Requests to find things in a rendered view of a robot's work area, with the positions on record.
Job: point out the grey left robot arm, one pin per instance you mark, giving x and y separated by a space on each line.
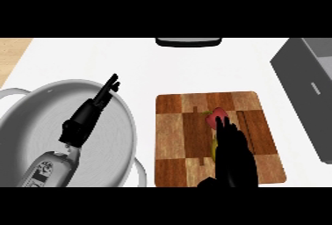
49 170

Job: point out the dark grey box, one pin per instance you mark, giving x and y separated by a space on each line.
305 93

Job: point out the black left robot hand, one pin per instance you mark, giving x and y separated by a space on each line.
85 117

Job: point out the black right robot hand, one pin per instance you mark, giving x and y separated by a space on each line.
234 152

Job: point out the red apple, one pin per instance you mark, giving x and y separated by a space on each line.
215 117

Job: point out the checkered wooden cutting board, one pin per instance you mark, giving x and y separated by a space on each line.
182 137

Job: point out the large grey pan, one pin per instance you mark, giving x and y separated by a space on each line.
66 134

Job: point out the black and grey appliance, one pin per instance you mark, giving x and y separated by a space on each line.
188 42

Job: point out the yellow lemon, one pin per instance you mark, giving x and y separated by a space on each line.
213 149

